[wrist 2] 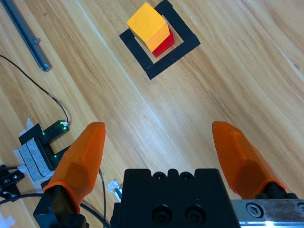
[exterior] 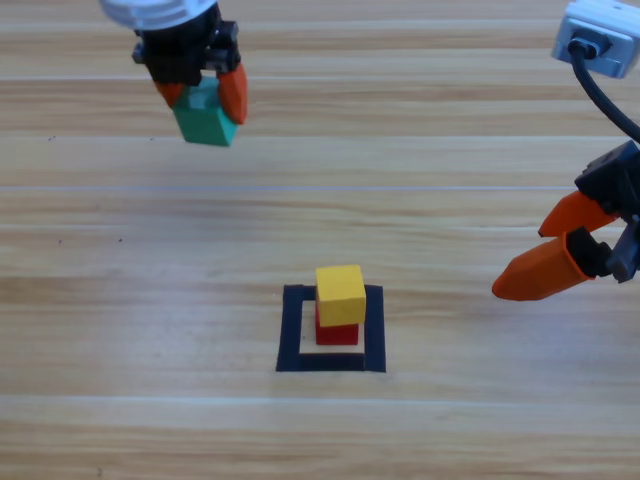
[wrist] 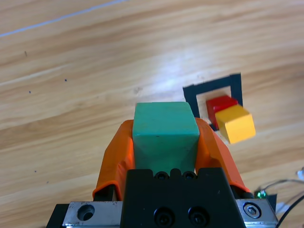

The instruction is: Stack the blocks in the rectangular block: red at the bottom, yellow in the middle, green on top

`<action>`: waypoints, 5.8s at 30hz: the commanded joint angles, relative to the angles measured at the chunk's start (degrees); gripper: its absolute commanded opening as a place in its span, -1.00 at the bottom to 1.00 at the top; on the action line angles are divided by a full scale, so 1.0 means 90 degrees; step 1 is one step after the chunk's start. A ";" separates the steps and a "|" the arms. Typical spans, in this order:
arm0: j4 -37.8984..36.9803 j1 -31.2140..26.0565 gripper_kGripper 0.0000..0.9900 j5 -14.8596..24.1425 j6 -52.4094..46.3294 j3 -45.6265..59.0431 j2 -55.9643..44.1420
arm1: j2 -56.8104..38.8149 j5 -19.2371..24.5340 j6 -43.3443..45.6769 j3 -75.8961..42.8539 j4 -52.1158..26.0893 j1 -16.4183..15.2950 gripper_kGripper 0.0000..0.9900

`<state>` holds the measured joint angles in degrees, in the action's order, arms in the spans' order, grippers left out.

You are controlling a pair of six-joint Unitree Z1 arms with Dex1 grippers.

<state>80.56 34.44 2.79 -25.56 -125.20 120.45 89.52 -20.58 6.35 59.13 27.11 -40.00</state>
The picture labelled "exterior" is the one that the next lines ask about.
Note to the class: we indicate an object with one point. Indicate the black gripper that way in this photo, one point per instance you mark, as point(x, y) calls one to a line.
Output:
point(620, 180)
point(175, 55)

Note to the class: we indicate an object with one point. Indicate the red wooden cube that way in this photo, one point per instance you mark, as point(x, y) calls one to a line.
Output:
point(337, 335)

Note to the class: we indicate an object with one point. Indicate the green wooden cube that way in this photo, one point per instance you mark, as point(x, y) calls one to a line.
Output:
point(205, 125)

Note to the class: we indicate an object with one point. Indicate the yellow wooden cube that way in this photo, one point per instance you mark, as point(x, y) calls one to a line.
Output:
point(340, 295)

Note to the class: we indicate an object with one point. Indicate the black tape square outline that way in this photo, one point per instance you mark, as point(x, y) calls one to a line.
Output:
point(290, 345)

